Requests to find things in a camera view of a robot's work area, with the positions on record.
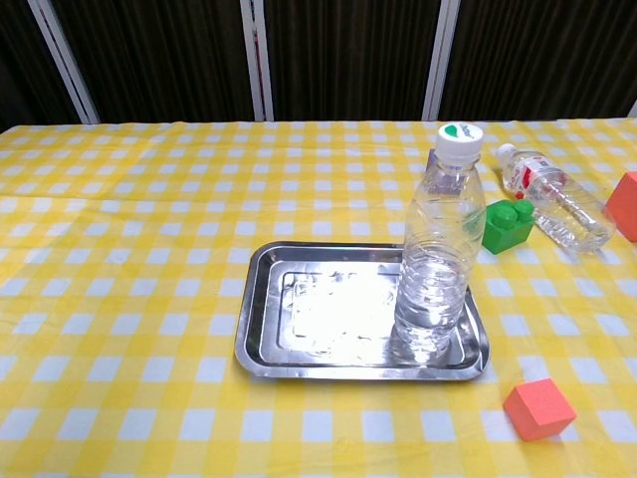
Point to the small clear bottle green cap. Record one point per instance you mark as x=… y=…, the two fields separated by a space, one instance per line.
x=440 y=249

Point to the metal tray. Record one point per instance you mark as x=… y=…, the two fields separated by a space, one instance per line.
x=323 y=309

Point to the long clear plastic bottle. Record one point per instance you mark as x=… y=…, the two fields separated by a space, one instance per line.
x=557 y=199

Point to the green toy brick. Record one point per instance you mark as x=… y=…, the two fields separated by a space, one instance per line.
x=510 y=229

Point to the small orange foam cube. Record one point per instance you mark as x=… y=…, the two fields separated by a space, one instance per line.
x=540 y=410

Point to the large orange foam cube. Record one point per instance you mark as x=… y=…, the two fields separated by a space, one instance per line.
x=624 y=199

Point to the white frame post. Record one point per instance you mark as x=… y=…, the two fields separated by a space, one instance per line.
x=64 y=60
x=440 y=60
x=257 y=60
x=633 y=108

